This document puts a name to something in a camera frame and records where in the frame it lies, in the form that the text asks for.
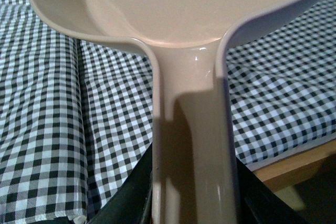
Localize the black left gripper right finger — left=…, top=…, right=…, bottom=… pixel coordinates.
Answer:
left=236, top=159, right=307, bottom=224

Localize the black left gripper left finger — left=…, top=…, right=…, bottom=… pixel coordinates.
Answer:
left=90, top=145, right=153, bottom=224

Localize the beige plastic dustpan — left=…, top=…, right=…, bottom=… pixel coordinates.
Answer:
left=29, top=0, right=318, bottom=223

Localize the black white checkered bedding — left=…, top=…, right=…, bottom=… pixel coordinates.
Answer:
left=0, top=0, right=336, bottom=222

